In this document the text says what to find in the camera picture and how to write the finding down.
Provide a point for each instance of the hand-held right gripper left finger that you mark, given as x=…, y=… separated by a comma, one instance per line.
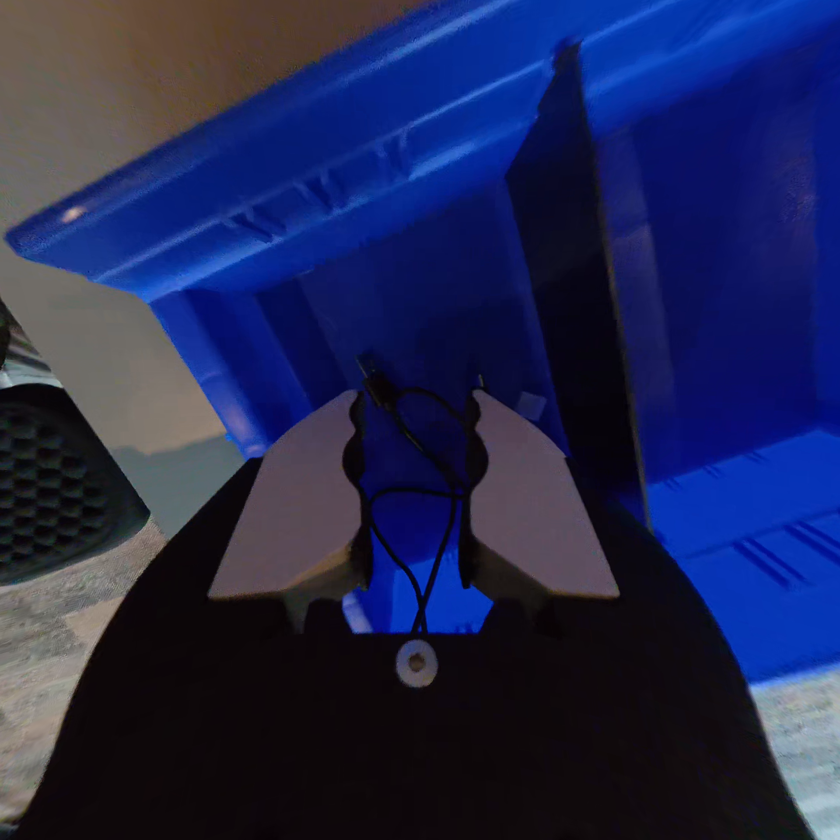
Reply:
x=289, y=525

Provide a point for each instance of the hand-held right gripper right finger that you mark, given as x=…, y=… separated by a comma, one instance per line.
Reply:
x=545, y=525

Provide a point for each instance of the blue plastic bin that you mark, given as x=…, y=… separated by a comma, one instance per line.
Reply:
x=394, y=171

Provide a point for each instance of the black bin divider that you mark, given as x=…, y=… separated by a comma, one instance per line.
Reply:
x=578, y=263

